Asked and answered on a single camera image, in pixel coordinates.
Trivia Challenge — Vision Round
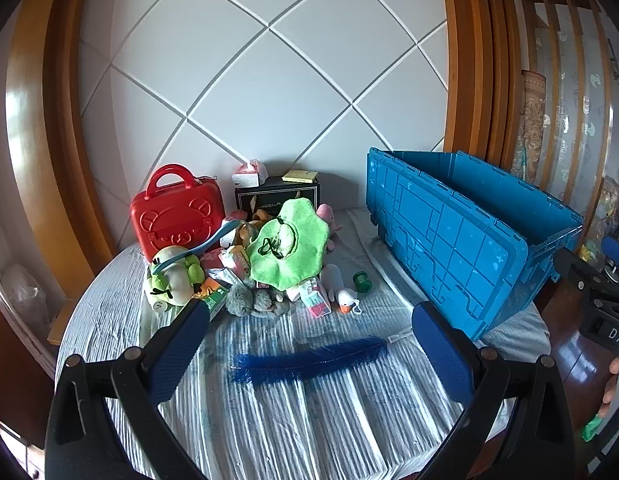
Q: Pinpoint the blue plastic crate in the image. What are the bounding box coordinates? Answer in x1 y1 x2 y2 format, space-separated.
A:
367 147 585 342

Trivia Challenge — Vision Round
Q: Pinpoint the pink plush toy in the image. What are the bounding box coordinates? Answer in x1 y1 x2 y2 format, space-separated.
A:
315 203 343 252

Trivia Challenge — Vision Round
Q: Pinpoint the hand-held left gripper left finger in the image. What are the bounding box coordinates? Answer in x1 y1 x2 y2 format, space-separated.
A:
44 296 211 480

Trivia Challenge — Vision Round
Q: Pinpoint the light green leaf plush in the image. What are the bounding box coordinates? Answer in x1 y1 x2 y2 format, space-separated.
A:
245 198 331 291

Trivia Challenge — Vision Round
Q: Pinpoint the red toy suitcase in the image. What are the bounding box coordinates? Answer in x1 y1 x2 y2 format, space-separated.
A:
129 164 225 263

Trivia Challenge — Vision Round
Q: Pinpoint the rolled patterned carpet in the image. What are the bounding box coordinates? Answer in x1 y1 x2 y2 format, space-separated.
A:
519 70 547 181

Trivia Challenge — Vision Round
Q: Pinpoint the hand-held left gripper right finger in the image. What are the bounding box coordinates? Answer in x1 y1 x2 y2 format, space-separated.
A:
412 301 575 480

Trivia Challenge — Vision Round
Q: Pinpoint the white goose plush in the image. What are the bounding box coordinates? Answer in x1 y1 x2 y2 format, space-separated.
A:
322 263 363 316

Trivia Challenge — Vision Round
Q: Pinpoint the pink white packet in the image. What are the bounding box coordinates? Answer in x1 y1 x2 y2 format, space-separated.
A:
286 277 335 317

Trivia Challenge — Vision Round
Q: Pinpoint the green white plush toy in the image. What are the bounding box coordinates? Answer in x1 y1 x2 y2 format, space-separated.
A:
144 246 206 313

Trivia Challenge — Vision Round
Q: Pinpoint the blue bristle brush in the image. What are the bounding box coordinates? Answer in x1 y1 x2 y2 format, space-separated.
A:
230 336 389 387

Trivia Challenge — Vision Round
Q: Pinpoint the grey plush toy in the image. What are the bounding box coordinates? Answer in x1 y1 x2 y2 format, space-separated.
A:
225 282 290 317

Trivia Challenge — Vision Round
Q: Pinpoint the brown plush toy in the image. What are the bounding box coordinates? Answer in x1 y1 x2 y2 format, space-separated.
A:
236 207 270 252

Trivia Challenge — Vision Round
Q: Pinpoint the light blue plastic shoehorn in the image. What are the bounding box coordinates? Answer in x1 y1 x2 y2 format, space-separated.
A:
152 220 245 273

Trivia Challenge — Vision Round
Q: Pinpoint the black cardboard box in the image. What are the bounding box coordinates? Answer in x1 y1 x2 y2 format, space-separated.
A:
234 176 321 216

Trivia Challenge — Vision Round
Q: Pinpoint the wooden frosted glass screen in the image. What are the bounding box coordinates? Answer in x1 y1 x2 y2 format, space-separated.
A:
517 0 619 241

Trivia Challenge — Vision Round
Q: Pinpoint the orange green packet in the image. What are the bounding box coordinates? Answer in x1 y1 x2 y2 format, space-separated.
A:
196 280 229 321

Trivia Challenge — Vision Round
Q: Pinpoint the white pink tissue box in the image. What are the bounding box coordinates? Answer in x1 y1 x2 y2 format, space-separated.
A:
232 158 268 188

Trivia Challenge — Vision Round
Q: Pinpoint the striped bed cover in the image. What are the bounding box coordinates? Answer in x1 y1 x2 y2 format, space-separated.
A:
54 205 553 480

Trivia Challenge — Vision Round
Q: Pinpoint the person's right hand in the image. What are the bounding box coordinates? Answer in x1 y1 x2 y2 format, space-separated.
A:
600 357 619 419

